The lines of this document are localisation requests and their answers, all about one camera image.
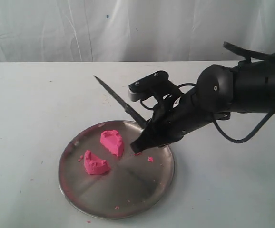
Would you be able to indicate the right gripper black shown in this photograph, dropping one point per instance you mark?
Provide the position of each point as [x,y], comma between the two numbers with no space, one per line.
[175,115]

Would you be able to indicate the black knife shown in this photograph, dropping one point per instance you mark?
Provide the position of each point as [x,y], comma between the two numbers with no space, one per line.
[127,108]

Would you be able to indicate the pink clay piece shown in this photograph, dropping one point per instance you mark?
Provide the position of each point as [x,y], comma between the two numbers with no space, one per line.
[113,142]

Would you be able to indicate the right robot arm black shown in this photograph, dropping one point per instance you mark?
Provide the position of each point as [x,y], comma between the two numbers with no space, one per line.
[249,87]

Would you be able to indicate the round stainless steel plate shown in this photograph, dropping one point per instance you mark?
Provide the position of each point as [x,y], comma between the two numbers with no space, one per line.
[133,183]

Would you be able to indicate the white plastic backdrop sheet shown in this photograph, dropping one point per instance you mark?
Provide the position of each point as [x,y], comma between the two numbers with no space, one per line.
[133,30]

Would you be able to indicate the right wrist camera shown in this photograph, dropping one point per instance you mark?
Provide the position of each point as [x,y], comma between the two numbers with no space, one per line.
[155,85]

